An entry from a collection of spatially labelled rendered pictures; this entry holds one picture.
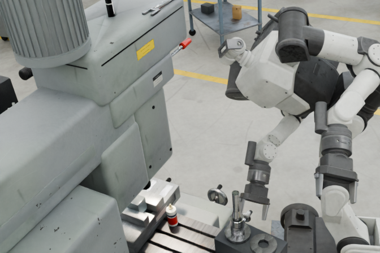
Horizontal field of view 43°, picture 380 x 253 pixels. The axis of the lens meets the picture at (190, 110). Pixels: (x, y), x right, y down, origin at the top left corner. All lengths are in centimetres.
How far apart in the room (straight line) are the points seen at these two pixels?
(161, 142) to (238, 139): 236
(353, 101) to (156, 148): 66
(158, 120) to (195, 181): 204
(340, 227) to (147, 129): 104
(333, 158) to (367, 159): 243
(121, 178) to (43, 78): 38
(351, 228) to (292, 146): 178
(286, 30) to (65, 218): 87
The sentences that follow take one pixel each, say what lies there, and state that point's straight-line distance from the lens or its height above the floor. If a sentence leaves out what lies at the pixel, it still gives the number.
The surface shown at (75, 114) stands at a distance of 129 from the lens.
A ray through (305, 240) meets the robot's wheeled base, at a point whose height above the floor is 59.
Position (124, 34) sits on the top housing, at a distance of 136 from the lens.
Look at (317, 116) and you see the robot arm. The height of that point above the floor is 158.
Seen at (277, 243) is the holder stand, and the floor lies 115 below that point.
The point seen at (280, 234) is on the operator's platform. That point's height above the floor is 40.
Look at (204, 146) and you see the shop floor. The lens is 395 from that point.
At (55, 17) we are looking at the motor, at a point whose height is 201.
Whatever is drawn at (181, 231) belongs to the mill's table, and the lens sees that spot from 200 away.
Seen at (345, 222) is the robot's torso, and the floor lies 83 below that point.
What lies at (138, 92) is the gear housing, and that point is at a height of 169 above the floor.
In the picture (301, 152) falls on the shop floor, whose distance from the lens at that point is 387.
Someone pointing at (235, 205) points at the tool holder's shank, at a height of 130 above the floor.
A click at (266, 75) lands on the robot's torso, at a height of 160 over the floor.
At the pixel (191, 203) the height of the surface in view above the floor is 76.
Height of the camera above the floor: 243
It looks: 34 degrees down
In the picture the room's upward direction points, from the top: 6 degrees counter-clockwise
